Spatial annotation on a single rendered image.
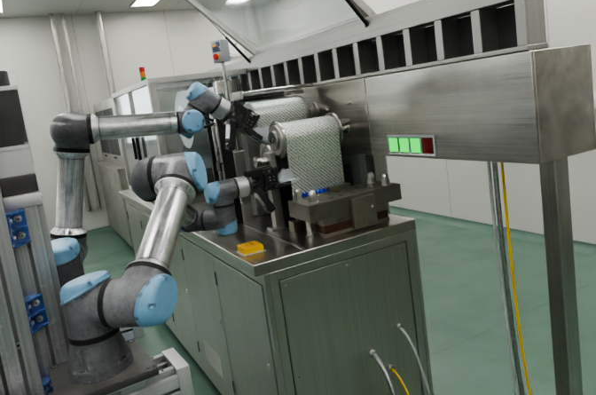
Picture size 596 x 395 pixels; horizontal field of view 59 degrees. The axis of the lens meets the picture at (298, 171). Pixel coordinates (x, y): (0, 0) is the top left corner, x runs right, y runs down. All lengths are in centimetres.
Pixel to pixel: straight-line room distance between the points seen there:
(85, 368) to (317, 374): 84
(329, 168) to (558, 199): 83
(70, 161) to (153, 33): 582
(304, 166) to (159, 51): 575
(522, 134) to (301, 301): 86
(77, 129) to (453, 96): 117
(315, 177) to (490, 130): 73
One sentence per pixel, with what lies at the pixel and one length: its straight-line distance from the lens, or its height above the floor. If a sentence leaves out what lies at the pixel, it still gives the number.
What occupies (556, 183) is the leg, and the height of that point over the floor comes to 105.
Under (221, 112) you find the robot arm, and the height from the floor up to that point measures 139.
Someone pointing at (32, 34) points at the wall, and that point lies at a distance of 745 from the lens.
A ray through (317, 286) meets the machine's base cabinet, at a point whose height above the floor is 77.
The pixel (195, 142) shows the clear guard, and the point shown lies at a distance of 294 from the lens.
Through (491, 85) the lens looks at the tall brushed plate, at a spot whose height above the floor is 136.
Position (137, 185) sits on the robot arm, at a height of 122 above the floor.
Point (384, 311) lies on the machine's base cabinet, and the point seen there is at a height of 60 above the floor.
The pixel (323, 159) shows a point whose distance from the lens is 207.
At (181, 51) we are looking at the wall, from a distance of 771.
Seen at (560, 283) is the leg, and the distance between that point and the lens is 182.
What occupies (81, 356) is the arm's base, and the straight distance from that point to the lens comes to 140.
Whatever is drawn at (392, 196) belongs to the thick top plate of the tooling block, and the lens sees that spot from 202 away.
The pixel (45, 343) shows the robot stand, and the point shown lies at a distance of 161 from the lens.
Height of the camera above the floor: 140
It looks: 8 degrees down
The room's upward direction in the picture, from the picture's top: 8 degrees counter-clockwise
